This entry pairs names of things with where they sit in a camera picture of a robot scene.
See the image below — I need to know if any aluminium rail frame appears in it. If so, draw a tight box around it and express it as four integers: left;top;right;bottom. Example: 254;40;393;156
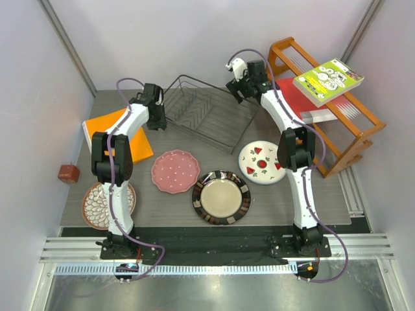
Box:
31;172;414;310

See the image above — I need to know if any white watermelon pattern plate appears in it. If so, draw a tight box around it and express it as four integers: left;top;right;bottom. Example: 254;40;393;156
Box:
238;141;286;185

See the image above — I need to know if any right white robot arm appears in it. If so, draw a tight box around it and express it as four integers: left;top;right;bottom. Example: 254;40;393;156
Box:
226;58;323;256

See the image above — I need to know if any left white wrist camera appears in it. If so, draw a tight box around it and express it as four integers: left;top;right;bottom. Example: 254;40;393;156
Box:
155;86;164;106

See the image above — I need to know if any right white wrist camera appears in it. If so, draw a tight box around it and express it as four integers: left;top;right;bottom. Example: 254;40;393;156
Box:
226;58;248;82

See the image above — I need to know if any black wire dish rack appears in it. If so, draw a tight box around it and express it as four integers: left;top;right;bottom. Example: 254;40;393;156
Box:
163;75;259;154

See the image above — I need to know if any orange wooden shelf rack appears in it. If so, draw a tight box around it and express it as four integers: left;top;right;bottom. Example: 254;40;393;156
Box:
268;37;386;178

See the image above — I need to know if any pink polka dot plate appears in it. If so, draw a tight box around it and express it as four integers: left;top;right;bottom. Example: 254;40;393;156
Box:
151;150;200;194

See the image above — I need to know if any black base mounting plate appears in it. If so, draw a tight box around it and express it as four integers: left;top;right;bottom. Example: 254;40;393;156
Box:
97;226;332;262

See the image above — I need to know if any black rimmed beige plate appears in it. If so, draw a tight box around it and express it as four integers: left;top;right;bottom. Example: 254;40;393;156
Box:
191;170;252;225

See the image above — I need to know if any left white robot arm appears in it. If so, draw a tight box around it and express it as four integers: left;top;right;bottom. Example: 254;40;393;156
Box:
91;78;167;259

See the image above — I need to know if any brown floral pattern plate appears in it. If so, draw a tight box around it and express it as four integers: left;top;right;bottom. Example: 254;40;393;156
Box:
81;182;136;235

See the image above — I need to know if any green cover book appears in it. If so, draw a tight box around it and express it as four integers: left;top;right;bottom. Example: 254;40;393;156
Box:
293;58;364;107

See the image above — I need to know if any red file folder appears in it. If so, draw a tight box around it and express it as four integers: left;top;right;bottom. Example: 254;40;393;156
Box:
276;78;337;124

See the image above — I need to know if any orange folder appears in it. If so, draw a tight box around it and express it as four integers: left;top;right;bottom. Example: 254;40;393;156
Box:
82;108;154;163

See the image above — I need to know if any small brown red block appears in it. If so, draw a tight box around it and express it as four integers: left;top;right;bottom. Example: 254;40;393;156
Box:
58;164;80;183

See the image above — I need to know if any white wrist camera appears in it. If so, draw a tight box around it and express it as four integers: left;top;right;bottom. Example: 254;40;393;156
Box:
155;86;164;106
226;58;248;82

